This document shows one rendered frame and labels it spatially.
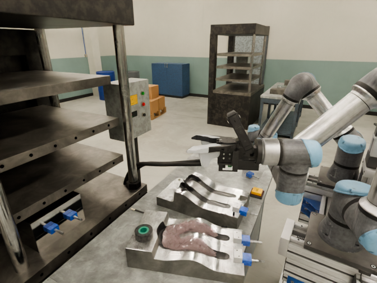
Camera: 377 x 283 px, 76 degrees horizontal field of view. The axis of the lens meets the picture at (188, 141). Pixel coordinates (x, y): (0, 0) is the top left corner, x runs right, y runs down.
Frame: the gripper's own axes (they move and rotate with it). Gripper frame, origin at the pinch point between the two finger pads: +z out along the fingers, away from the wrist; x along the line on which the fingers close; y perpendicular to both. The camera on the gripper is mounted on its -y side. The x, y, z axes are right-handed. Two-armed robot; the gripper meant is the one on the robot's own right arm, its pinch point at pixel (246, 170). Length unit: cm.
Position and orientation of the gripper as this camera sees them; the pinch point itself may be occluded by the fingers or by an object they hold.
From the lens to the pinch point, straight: 183.2
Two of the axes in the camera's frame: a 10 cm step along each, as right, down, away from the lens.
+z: 0.0, 9.3, 3.8
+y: 6.6, 2.8, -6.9
